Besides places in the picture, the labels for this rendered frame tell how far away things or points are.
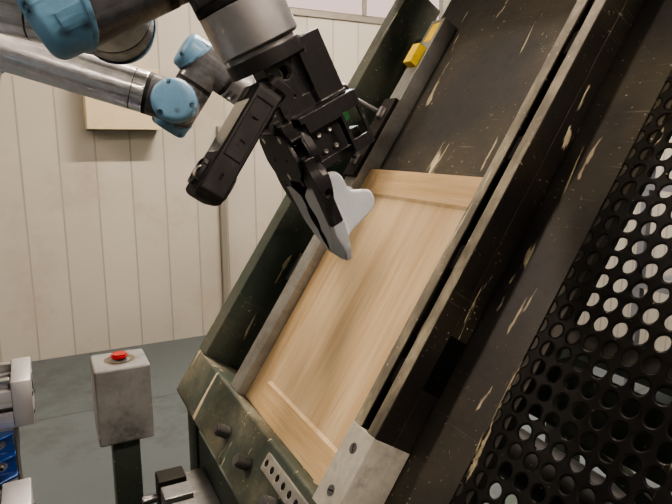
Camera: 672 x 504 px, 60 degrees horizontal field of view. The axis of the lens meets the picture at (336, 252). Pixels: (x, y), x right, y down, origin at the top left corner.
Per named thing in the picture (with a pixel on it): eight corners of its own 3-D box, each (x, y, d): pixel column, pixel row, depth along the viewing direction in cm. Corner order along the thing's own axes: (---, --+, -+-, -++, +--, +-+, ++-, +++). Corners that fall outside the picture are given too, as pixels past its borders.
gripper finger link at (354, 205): (398, 238, 58) (362, 155, 54) (352, 271, 56) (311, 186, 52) (382, 234, 60) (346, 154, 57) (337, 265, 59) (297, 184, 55)
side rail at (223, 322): (234, 363, 155) (198, 347, 149) (428, 15, 164) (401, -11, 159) (241, 371, 149) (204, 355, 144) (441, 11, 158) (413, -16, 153)
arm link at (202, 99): (143, 117, 110) (174, 67, 109) (150, 119, 121) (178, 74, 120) (180, 140, 112) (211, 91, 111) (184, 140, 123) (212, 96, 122)
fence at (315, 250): (245, 390, 130) (230, 384, 128) (443, 32, 138) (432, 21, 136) (252, 399, 125) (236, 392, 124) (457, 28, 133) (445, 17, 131)
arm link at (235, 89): (244, 58, 118) (229, 89, 115) (262, 72, 120) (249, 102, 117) (228, 72, 124) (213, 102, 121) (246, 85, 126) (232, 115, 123)
